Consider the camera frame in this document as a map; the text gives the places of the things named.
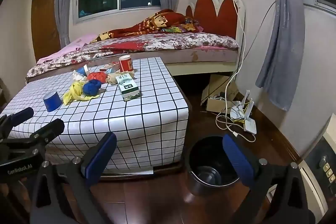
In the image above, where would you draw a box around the wooden door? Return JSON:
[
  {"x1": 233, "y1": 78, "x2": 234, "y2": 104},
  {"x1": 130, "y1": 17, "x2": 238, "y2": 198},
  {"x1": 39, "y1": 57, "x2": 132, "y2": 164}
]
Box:
[{"x1": 31, "y1": 0, "x2": 62, "y2": 62}]

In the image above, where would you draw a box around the thin wall cable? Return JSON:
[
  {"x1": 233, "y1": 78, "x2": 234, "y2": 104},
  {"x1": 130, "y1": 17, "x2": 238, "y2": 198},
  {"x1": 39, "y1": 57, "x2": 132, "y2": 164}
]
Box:
[{"x1": 235, "y1": 1, "x2": 277, "y2": 77}]

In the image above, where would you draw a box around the white appliance with dark panel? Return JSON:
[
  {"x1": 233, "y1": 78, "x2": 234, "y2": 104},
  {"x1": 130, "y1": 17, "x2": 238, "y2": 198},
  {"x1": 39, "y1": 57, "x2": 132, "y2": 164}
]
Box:
[{"x1": 266, "y1": 113, "x2": 336, "y2": 224}]

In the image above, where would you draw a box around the beige bag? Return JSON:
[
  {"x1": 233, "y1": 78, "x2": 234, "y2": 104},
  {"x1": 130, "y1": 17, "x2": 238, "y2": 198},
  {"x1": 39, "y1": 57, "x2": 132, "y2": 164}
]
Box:
[{"x1": 106, "y1": 70, "x2": 137, "y2": 85}]

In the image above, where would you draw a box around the cardboard box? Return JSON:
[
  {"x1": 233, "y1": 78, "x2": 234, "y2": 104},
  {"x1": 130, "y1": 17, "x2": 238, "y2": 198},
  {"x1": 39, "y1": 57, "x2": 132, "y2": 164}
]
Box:
[{"x1": 201, "y1": 74, "x2": 239, "y2": 112}]

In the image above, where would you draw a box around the white router with antennas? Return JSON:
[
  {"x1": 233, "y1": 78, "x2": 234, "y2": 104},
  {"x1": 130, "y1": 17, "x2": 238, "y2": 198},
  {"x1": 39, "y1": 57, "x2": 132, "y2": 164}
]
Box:
[{"x1": 230, "y1": 90, "x2": 255, "y2": 119}]

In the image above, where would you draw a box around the blue wrapper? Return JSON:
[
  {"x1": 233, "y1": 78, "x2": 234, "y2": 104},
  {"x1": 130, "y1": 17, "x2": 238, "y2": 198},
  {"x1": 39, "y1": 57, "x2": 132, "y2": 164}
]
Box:
[{"x1": 76, "y1": 65, "x2": 91, "y2": 76}]

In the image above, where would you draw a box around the clear wrapper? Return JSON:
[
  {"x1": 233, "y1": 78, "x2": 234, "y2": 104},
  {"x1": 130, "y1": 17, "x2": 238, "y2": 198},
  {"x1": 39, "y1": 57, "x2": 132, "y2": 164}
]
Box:
[{"x1": 72, "y1": 70, "x2": 88, "y2": 83}]

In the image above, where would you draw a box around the pink blanket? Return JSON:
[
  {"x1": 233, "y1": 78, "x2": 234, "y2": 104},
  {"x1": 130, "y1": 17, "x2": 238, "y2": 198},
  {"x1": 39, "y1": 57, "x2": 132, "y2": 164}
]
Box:
[{"x1": 37, "y1": 34, "x2": 97, "y2": 64}]

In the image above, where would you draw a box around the bed with floral sheet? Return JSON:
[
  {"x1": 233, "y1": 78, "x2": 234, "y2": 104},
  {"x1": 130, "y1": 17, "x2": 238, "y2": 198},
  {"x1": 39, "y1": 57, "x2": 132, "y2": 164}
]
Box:
[{"x1": 25, "y1": 30, "x2": 240, "y2": 83}]

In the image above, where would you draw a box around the black trash bin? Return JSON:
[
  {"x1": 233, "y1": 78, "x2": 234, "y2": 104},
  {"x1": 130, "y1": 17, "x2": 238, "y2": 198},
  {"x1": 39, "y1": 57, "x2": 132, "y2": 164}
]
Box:
[{"x1": 184, "y1": 136, "x2": 252, "y2": 197}]

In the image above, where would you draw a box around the long grey tied curtain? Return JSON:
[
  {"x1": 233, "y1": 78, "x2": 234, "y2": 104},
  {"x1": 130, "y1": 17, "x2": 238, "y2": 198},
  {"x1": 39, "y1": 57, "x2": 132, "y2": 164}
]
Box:
[{"x1": 256, "y1": 0, "x2": 305, "y2": 111}]

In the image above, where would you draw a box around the white red cigarette pack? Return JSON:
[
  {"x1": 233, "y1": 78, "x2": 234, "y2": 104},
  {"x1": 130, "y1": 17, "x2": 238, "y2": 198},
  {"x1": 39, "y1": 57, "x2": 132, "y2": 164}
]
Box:
[{"x1": 100, "y1": 63, "x2": 120, "y2": 73}]

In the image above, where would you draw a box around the blue plastic bag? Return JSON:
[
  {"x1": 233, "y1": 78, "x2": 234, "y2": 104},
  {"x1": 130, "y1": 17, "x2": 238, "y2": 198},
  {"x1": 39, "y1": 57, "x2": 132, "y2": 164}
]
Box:
[{"x1": 83, "y1": 80, "x2": 102, "y2": 96}]

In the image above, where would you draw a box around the white checkered tablecloth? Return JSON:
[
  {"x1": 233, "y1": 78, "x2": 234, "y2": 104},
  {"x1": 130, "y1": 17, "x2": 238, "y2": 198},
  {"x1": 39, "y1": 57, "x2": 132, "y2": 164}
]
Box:
[{"x1": 0, "y1": 57, "x2": 189, "y2": 174}]

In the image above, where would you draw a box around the blue paper cup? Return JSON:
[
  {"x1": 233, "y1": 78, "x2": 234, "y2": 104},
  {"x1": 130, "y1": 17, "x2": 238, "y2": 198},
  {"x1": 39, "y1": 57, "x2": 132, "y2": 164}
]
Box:
[{"x1": 43, "y1": 91, "x2": 63, "y2": 112}]

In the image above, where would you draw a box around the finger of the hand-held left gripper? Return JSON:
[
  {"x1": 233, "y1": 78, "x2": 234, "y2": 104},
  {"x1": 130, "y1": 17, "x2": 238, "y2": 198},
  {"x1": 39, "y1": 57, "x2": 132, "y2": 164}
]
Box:
[
  {"x1": 0, "y1": 118, "x2": 65, "y2": 161},
  {"x1": 0, "y1": 108, "x2": 34, "y2": 139}
]

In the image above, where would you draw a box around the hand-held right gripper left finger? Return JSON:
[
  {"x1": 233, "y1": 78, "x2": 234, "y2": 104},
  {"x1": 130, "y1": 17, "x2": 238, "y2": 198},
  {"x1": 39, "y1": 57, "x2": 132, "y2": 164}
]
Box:
[{"x1": 29, "y1": 132, "x2": 117, "y2": 224}]

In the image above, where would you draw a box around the colourful printed pillow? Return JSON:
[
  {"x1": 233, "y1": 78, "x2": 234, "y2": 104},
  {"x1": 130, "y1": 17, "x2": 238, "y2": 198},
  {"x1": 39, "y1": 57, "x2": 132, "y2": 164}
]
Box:
[{"x1": 163, "y1": 18, "x2": 204, "y2": 33}]

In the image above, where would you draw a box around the red white headboard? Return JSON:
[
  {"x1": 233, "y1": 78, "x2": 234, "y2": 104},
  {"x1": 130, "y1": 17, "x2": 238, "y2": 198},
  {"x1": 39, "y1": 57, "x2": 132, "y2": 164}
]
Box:
[{"x1": 185, "y1": 0, "x2": 246, "y2": 69}]

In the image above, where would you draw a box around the red paper cup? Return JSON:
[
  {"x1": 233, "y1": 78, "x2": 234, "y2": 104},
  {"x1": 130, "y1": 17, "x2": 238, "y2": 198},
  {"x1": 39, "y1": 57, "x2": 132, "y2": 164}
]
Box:
[{"x1": 119, "y1": 55, "x2": 134, "y2": 73}]

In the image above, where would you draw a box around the red printed blanket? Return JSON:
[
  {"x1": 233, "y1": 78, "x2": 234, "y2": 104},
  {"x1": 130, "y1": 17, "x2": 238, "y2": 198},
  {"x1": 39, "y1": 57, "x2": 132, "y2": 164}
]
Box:
[{"x1": 91, "y1": 9, "x2": 200, "y2": 43}]

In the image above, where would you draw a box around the red plastic bag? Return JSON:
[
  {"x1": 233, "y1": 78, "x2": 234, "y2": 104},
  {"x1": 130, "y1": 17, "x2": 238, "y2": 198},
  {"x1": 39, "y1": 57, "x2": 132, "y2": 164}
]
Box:
[{"x1": 87, "y1": 71, "x2": 108, "y2": 83}]

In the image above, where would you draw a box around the green white carton box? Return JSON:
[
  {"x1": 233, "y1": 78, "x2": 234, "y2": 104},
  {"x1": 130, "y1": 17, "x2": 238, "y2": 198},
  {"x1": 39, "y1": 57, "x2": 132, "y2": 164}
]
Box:
[{"x1": 115, "y1": 74, "x2": 141, "y2": 102}]

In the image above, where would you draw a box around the white modem box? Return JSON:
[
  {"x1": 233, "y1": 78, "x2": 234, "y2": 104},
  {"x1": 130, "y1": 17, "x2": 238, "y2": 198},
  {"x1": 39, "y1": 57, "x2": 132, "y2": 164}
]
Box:
[{"x1": 244, "y1": 119, "x2": 257, "y2": 134}]

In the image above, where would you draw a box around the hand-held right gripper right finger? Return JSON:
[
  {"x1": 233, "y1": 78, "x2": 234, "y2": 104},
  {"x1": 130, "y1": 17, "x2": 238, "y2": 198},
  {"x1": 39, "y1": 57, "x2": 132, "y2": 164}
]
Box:
[{"x1": 223, "y1": 133, "x2": 315, "y2": 224}]

